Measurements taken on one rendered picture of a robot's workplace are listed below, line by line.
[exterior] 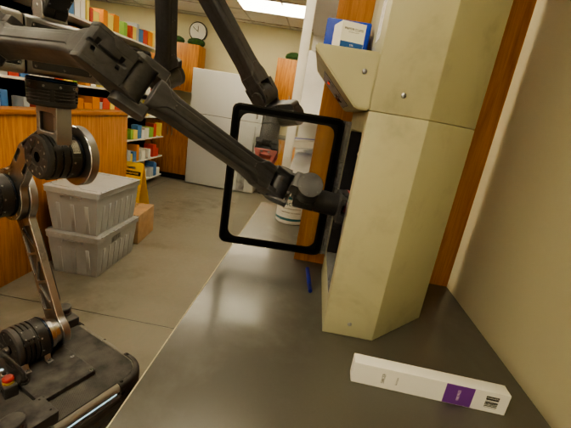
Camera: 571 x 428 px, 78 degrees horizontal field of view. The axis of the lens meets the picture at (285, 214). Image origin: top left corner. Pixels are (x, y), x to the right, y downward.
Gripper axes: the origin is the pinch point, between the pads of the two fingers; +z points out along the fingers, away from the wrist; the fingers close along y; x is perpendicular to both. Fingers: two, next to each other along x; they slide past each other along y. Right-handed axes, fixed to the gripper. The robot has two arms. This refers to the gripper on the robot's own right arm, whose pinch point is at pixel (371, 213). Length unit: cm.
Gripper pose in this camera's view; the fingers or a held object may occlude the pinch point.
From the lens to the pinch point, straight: 89.7
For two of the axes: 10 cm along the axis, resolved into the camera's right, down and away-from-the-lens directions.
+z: 9.7, 2.3, 0.2
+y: 0.4, -2.5, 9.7
